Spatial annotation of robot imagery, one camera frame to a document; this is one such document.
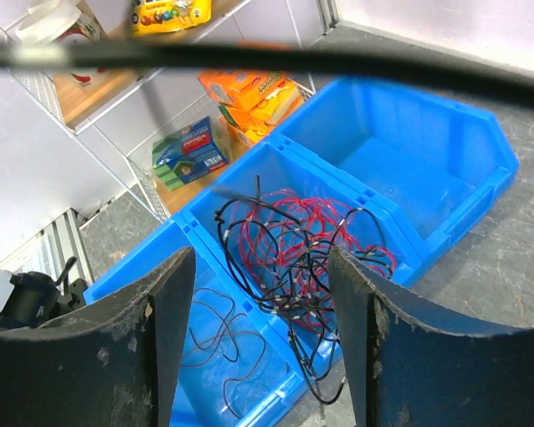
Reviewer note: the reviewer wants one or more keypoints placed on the yellow candy bag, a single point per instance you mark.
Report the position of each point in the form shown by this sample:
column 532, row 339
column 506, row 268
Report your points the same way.
column 160, row 16

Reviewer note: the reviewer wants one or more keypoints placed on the blue three-compartment bin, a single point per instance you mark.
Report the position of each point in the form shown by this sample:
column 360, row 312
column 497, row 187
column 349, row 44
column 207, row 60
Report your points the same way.
column 393, row 175

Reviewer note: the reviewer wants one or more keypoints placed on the white wire shelf rack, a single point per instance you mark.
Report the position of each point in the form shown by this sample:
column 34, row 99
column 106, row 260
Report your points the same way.
column 43, row 172

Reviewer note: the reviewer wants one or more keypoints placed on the orange plastic object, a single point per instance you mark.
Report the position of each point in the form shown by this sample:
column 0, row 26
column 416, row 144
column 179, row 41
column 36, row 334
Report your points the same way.
column 251, row 103

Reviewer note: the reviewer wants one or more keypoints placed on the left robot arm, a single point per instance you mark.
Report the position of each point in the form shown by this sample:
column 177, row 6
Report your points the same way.
column 29, row 299

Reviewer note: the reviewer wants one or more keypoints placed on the green blue box on shelf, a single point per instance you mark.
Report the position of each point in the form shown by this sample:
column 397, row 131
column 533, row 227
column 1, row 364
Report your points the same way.
column 194, row 151

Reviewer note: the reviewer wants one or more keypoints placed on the white jar on shelf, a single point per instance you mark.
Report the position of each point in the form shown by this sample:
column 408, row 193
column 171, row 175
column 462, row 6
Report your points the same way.
column 60, row 22

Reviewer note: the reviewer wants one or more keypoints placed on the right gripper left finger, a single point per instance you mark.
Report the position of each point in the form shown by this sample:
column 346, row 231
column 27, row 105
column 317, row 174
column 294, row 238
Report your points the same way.
column 114, row 362

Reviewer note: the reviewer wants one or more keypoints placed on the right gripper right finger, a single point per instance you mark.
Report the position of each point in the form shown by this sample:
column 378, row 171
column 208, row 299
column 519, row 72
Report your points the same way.
column 412, row 362

